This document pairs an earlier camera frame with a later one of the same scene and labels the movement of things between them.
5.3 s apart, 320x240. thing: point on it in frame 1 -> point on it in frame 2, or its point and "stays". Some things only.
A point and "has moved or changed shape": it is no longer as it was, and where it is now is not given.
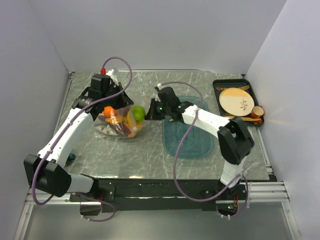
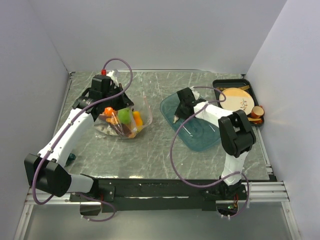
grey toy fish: [105, 128] stays
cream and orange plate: [236, 102] stays
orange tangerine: [107, 110] stays
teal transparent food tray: [177, 137] has moved or changed shape
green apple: [138, 113] -> [124, 115]
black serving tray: [255, 117] stays
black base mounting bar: [160, 195] stays
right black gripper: [151, 114] -> [179, 113]
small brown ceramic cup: [257, 111] stays
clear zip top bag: [119, 121] has moved or changed shape
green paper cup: [71, 157] stays
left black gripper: [124, 100] stays
